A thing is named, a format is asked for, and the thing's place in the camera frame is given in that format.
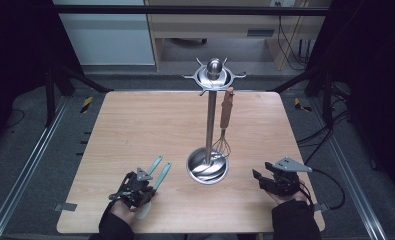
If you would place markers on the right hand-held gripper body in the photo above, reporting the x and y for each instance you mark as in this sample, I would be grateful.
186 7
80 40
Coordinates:
286 183

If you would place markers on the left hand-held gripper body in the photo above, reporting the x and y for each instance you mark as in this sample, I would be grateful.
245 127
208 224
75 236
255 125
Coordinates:
133 193

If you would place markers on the steel utensil stand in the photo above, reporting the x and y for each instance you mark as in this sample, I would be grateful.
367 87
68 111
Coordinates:
211 116

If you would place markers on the person's right hand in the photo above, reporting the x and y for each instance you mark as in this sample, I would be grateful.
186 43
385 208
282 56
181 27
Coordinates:
285 199

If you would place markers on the person's left hand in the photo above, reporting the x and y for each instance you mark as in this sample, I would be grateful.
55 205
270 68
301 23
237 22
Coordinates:
123 211

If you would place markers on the yellow-black tape strip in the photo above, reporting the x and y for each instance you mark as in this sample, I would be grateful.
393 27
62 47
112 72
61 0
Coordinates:
86 104
300 105

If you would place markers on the dark curtain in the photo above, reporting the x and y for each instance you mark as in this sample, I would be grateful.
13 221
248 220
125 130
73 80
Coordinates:
375 66
15 50

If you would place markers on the wooden desk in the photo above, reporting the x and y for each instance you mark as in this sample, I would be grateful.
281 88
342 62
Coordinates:
218 25

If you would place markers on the white cabinet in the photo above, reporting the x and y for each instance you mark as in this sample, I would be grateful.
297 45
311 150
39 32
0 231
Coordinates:
108 40

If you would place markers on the grey metal table bracket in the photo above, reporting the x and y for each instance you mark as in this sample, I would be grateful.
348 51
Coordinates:
65 207
321 207

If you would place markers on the metal floor rail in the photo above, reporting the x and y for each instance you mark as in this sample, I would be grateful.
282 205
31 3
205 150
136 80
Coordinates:
348 173
28 166

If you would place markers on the black stand frame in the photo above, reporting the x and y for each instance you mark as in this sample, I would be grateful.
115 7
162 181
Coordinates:
326 100
51 96

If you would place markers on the black horizontal frame bar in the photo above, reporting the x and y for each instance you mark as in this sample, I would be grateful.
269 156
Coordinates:
185 10

